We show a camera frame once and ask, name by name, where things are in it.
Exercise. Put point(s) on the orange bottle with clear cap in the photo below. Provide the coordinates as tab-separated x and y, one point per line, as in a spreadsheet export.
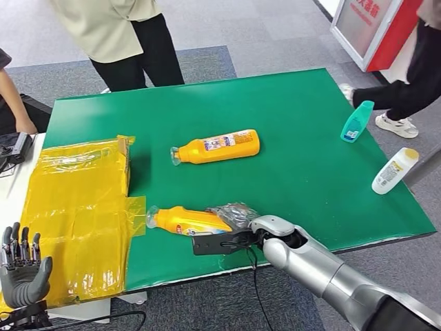
186	220
220	147

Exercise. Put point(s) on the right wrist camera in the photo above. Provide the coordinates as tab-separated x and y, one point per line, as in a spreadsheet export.
210	244

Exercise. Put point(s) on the teal plastic bottle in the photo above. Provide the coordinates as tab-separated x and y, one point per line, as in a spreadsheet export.
356	121

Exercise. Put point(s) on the black left wrist bracket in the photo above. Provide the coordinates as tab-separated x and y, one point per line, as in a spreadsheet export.
29	315

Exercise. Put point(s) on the white flat panel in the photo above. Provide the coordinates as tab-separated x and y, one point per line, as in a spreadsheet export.
86	310

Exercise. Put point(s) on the white bottle with yellow cap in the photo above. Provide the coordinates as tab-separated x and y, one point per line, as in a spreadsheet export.
390	173

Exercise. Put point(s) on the person's hand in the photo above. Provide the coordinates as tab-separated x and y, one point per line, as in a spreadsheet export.
26	127

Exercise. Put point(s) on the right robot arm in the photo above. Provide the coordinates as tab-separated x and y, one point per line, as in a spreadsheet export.
327	274

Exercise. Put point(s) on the person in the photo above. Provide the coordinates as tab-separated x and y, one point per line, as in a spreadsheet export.
103	27
424	68
8	96

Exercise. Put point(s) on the red and white kiosk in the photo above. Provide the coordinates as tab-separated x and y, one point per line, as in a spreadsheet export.
365	32

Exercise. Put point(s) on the black camera device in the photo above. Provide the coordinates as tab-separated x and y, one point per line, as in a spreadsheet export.
15	148

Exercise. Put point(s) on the green table mat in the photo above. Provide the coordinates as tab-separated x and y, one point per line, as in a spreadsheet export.
292	182

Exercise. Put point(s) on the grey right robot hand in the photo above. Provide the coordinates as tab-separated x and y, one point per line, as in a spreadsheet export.
237	214

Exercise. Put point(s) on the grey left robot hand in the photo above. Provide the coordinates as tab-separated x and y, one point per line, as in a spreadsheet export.
24	283

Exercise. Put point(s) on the yellow plastic wrapped box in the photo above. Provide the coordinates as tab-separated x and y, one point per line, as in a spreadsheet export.
75	219

